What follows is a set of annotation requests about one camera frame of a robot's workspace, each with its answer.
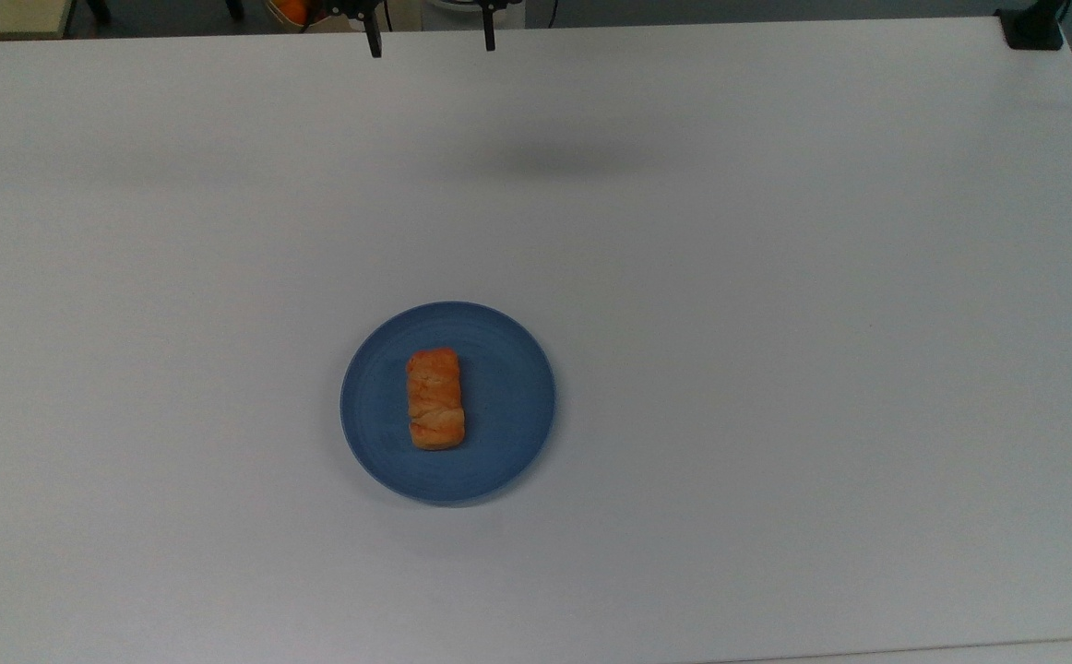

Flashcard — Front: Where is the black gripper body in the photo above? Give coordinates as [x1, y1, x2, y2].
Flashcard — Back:
[322, 0, 526, 19]

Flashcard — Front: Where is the orange-brown bread roll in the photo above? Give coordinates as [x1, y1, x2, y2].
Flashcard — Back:
[406, 347, 467, 452]

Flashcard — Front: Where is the beige side table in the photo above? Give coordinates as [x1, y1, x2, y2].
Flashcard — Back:
[0, 0, 77, 41]

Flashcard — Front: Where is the blue round plate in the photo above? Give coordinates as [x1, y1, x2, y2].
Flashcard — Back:
[339, 301, 557, 504]

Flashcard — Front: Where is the black clamp pole mount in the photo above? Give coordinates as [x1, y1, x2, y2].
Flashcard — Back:
[995, 0, 1072, 52]

